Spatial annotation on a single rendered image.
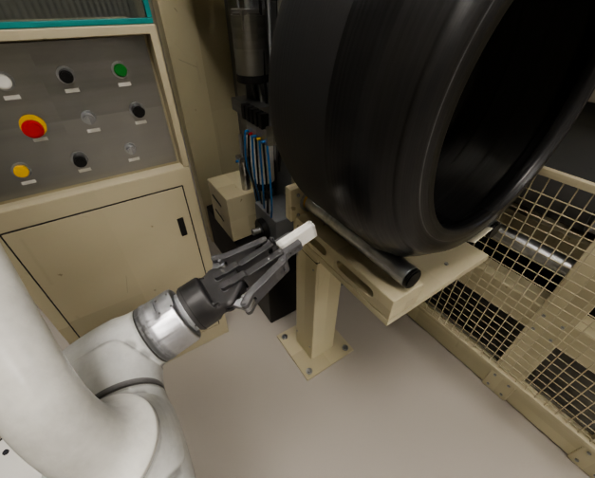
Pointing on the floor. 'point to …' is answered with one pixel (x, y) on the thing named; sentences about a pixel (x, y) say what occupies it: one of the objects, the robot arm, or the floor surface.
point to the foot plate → (317, 356)
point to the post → (315, 304)
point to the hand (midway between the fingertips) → (296, 239)
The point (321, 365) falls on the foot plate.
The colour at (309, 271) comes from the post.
